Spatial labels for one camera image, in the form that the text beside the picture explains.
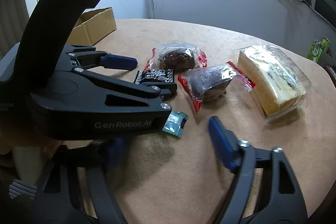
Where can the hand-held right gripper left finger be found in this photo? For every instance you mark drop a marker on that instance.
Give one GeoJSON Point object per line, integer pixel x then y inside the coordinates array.
{"type": "Point", "coordinates": [115, 153]}

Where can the dark cake packet red ends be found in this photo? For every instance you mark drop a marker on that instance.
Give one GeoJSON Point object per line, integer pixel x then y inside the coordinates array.
{"type": "Point", "coordinates": [210, 82]}
{"type": "Point", "coordinates": [178, 57]}

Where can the grey ribbed radiator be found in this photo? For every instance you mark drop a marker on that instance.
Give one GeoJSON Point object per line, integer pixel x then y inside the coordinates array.
{"type": "Point", "coordinates": [22, 190]}

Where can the clear sandwich cake packet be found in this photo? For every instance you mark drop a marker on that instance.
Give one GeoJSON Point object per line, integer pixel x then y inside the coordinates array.
{"type": "Point", "coordinates": [270, 82]}

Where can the black patterned candy packet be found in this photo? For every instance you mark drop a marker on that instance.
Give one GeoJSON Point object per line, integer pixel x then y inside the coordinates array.
{"type": "Point", "coordinates": [155, 75]}

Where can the cardboard box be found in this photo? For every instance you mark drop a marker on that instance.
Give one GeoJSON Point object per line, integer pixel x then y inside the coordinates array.
{"type": "Point", "coordinates": [102, 27]}

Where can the green printed box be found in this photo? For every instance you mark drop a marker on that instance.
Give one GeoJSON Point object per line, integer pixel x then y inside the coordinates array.
{"type": "Point", "coordinates": [317, 50]}

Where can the teal candy packet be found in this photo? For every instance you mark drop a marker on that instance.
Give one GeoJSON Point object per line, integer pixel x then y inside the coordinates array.
{"type": "Point", "coordinates": [174, 124]}

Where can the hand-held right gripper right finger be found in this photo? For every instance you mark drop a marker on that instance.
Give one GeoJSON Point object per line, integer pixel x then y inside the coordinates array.
{"type": "Point", "coordinates": [221, 142]}

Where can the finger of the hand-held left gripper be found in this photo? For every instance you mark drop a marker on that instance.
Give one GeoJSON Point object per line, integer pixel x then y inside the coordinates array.
{"type": "Point", "coordinates": [120, 62]}
{"type": "Point", "coordinates": [147, 91]}

